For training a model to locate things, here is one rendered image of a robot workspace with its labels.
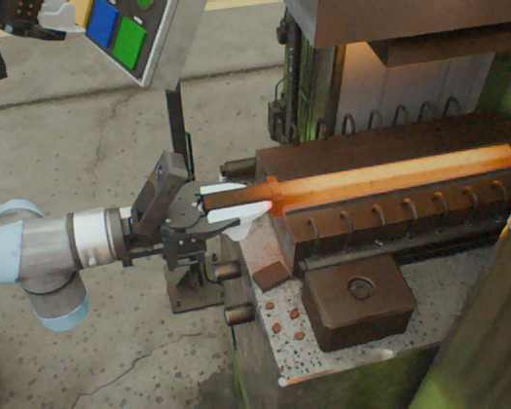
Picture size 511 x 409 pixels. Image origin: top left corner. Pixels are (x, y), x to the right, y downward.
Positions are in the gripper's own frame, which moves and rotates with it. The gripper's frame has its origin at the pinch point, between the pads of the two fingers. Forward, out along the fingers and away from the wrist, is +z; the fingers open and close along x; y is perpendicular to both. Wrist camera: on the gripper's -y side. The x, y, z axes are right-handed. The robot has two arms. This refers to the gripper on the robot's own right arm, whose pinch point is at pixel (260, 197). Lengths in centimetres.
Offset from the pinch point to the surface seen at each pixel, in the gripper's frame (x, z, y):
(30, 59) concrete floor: -219, -64, 100
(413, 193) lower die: 3.4, 21.2, 1.1
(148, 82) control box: -37.1, -11.2, 4.1
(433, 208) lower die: 6.8, 22.6, 1.0
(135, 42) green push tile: -41.8, -12.2, -1.6
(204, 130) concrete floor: -138, 14, 100
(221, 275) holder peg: 2.2, -6.3, 12.8
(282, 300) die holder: 10.9, 0.3, 9.1
